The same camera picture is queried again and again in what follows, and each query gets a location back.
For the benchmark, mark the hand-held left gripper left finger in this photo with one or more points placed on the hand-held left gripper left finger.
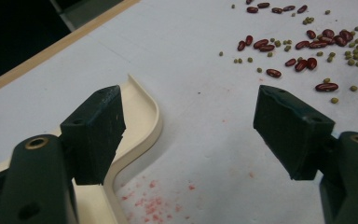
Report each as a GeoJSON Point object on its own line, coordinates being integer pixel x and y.
{"type": "Point", "coordinates": [93, 137]}

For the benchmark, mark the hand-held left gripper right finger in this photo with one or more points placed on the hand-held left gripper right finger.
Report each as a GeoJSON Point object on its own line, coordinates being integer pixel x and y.
{"type": "Point", "coordinates": [289, 133]}

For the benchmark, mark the cream plastic dustpan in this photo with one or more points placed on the cream plastic dustpan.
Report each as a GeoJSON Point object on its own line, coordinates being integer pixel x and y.
{"type": "Point", "coordinates": [141, 118]}

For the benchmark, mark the red kidney beans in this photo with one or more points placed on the red kidney beans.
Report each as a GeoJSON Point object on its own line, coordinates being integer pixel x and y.
{"type": "Point", "coordinates": [301, 65]}

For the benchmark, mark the green mung beans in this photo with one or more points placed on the green mung beans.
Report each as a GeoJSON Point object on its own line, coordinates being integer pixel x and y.
{"type": "Point", "coordinates": [357, 56]}

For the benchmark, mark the white table cover board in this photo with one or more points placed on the white table cover board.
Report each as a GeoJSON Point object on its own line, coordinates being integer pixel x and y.
{"type": "Point", "coordinates": [199, 124]}

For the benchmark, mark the wooden table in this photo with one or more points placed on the wooden table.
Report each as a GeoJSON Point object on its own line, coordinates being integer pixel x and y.
{"type": "Point", "coordinates": [43, 54]}

